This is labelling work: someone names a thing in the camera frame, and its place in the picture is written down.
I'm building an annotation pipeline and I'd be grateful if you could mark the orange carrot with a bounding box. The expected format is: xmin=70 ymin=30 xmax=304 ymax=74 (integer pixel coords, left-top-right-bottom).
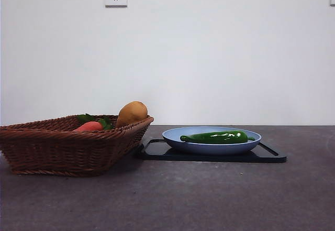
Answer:
xmin=73 ymin=120 xmax=104 ymax=133

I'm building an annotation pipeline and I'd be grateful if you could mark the brown potato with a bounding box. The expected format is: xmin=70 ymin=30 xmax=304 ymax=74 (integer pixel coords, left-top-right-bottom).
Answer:
xmin=116 ymin=101 xmax=149 ymax=128

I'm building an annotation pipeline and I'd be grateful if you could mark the brown wicker basket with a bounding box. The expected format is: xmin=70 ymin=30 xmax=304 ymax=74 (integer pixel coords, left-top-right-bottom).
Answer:
xmin=0 ymin=114 xmax=154 ymax=177

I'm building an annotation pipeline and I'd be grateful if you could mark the green chili pepper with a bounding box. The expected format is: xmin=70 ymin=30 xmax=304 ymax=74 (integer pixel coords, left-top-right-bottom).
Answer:
xmin=180 ymin=130 xmax=255 ymax=145

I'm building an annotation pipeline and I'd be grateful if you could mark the green leafy vegetable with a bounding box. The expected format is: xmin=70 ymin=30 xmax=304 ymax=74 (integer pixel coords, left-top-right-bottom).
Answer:
xmin=76 ymin=113 xmax=115 ymax=131

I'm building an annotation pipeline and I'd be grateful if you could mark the black rectangular tray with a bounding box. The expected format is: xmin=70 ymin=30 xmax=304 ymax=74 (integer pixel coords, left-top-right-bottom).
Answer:
xmin=135 ymin=138 xmax=287 ymax=163

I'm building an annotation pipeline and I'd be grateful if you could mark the blue round plate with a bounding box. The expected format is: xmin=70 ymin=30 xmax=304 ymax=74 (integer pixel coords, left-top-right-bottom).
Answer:
xmin=161 ymin=126 xmax=262 ymax=156

